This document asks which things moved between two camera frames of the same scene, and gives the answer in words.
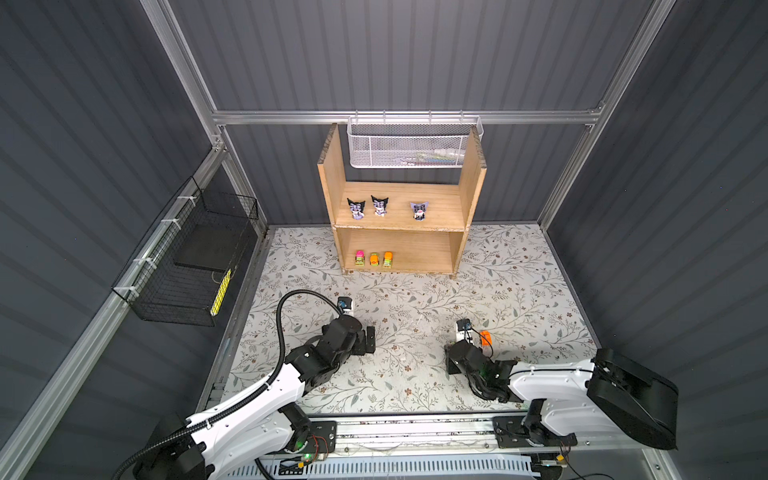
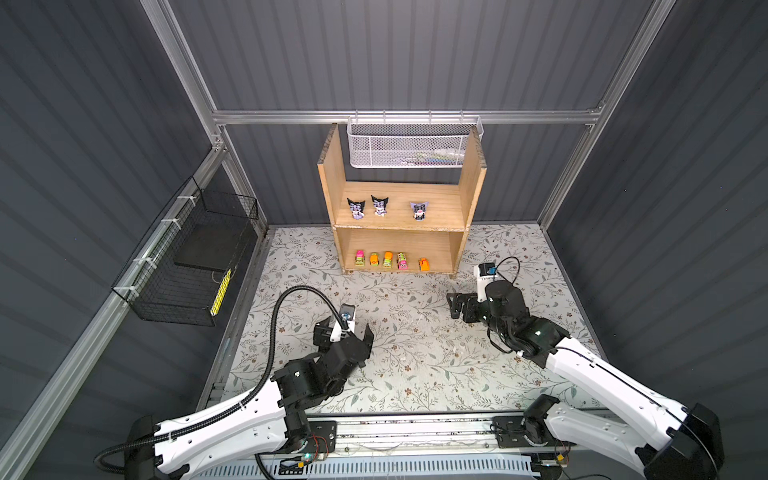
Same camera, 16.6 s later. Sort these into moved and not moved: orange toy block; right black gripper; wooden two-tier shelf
Moved: right black gripper; orange toy block
Not moved: wooden two-tier shelf
